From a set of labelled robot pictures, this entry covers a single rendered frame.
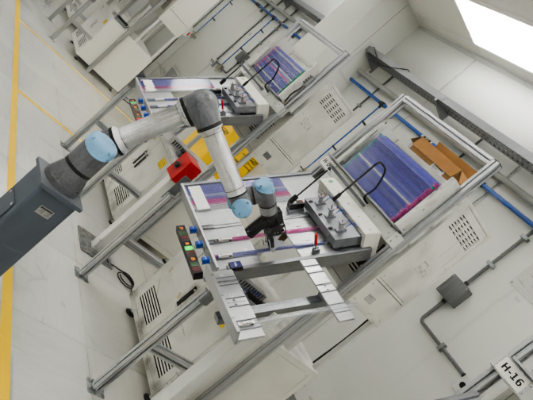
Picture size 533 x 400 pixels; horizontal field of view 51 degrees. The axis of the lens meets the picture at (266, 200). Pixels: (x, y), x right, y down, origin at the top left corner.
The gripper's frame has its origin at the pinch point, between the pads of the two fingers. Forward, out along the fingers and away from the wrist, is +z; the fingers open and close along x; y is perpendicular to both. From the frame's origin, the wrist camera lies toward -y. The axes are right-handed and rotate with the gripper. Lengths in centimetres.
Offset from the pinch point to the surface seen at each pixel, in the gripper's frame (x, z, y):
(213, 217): 29.7, -3.5, -16.9
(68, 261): 67, 23, -91
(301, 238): 5.5, 5.0, 15.9
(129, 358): -14, 18, -69
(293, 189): 46, 8, 28
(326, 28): 336, 50, 178
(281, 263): -10.0, 0.5, 0.9
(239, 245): 6.4, -2.1, -11.7
